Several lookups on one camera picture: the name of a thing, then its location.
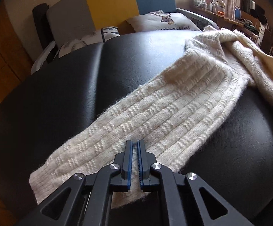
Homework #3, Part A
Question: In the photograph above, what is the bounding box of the grey yellow blue sofa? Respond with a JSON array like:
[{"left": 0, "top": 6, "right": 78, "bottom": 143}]
[{"left": 30, "top": 0, "right": 218, "bottom": 73}]

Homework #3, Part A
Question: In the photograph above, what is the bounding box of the cluster of jars and bottles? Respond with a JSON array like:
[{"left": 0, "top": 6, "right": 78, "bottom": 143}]
[{"left": 193, "top": 0, "right": 226, "bottom": 15}]

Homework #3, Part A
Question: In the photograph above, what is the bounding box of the black rolled mat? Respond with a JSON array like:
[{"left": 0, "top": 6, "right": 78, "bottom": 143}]
[{"left": 32, "top": 3, "right": 57, "bottom": 63}]

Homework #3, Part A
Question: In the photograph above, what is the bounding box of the white cabinet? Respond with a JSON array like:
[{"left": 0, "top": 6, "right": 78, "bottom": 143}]
[{"left": 254, "top": 22, "right": 272, "bottom": 50}]

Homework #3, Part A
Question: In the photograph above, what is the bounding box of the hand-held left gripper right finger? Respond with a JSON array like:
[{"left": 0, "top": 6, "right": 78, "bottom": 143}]
[{"left": 136, "top": 139, "right": 254, "bottom": 226}]

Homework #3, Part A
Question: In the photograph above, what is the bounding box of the black television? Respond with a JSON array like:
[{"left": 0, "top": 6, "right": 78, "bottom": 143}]
[{"left": 242, "top": 0, "right": 257, "bottom": 13}]

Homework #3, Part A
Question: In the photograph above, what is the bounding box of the grey deer print cushion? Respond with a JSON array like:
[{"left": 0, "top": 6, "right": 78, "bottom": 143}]
[{"left": 126, "top": 10, "right": 201, "bottom": 32}]

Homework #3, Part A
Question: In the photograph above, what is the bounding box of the wooden table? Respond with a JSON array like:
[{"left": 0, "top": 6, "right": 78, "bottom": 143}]
[{"left": 193, "top": 5, "right": 252, "bottom": 36}]

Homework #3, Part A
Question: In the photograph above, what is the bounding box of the cream knitted scarf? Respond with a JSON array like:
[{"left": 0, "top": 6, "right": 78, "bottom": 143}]
[{"left": 29, "top": 26, "right": 273, "bottom": 209}]

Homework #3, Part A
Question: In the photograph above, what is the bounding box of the triangle pattern cushion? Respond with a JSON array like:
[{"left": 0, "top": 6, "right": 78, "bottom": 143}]
[{"left": 59, "top": 26, "right": 121, "bottom": 58}]

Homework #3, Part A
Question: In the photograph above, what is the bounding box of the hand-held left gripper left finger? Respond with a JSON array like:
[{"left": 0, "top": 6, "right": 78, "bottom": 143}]
[{"left": 16, "top": 140, "right": 134, "bottom": 226}]

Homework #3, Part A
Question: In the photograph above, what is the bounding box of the wooden panelled wardrobe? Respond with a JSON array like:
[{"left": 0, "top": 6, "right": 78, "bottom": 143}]
[{"left": 0, "top": 0, "right": 34, "bottom": 104}]

